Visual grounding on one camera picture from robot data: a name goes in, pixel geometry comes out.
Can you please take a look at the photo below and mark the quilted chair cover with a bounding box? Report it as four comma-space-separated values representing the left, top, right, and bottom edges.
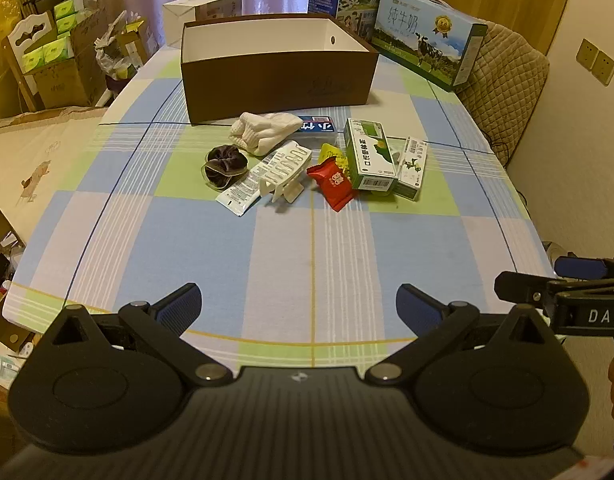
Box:
454, 22, 551, 168

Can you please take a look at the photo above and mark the green medicine box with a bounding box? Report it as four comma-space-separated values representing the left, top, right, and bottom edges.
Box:
342, 117, 400, 192

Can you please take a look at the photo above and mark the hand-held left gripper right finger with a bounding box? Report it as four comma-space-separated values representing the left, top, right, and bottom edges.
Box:
364, 283, 560, 387

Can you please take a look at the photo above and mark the brown cardboard box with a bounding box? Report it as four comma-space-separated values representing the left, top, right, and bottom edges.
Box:
179, 12, 380, 126

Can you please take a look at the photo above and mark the wall socket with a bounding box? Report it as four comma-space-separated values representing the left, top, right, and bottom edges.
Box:
576, 38, 614, 86

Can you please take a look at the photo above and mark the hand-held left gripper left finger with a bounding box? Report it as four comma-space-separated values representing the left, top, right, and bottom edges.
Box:
47, 282, 234, 389

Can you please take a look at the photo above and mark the slim white green box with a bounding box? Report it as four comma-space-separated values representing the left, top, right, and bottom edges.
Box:
393, 135, 428, 202

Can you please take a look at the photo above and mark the small white box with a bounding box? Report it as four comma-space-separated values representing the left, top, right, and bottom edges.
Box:
162, 0, 244, 50

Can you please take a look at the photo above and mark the white sock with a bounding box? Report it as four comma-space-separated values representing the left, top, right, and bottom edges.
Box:
229, 112, 304, 156

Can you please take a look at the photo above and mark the white sachet packet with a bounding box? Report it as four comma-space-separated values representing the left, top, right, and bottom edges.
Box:
216, 140, 313, 217

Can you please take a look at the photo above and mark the cow print milk box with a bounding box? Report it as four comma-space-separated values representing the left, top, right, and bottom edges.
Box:
371, 0, 488, 93

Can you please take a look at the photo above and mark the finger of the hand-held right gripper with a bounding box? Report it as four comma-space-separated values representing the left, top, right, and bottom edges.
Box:
493, 270, 614, 307
554, 255, 614, 282

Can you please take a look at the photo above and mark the dark scrunchie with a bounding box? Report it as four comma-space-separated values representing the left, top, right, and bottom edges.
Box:
201, 144, 250, 191

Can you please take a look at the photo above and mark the clear box with blue label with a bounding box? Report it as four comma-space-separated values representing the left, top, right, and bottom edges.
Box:
293, 116, 338, 145

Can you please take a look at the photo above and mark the yellow snack packet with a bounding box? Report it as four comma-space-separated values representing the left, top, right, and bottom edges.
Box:
320, 143, 350, 181

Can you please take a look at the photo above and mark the white plastic clip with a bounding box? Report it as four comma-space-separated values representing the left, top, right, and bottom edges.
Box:
261, 179, 306, 206

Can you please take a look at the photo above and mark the red candy packet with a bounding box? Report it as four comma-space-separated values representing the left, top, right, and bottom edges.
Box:
306, 156, 356, 213

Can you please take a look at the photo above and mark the beige printed bedsheet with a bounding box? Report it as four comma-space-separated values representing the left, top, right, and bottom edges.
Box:
0, 106, 110, 241

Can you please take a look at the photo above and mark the checked tablecloth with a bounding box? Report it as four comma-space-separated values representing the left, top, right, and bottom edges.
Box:
2, 45, 558, 376

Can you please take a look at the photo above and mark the cardboard carton of tissue packs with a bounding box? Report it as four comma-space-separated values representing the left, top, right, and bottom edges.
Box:
1, 0, 110, 111

